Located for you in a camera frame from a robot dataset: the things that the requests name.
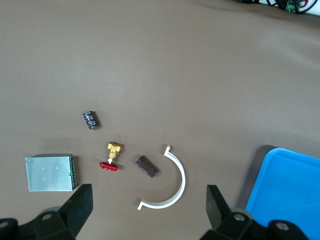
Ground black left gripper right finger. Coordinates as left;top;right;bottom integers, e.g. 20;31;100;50
206;184;311;240

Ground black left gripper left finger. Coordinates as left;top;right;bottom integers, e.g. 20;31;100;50
0;183;94;240

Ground dark brown cylindrical capacitor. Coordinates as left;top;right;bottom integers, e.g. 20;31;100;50
135;155;159;179
81;110;101;131

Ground silver metal power supply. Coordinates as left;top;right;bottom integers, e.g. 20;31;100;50
24;153;79;192

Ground white half-round pipe clamp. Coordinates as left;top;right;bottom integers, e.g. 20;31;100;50
137;144;187;211

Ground blue plastic tray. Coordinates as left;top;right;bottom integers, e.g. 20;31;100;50
245;147;320;240

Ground brown table mat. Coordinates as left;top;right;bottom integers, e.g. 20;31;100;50
0;0;320;240

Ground green terminal connector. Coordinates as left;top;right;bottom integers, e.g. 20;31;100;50
285;0;298;13

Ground brass valve red handle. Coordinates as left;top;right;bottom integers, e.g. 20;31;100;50
99;141;125;172

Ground red black wire bundle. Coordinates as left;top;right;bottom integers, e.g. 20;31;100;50
266;0;316;10

